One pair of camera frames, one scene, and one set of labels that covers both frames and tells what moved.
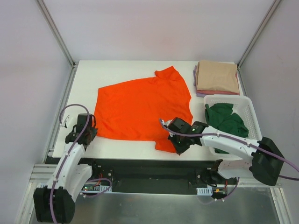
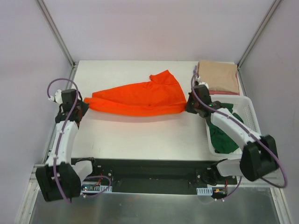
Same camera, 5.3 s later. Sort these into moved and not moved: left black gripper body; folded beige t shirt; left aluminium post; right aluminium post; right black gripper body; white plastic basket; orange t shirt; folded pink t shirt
Moved: left black gripper body; right black gripper body; orange t shirt
Not moved: folded pink t shirt; left aluminium post; white plastic basket; right aluminium post; folded beige t shirt
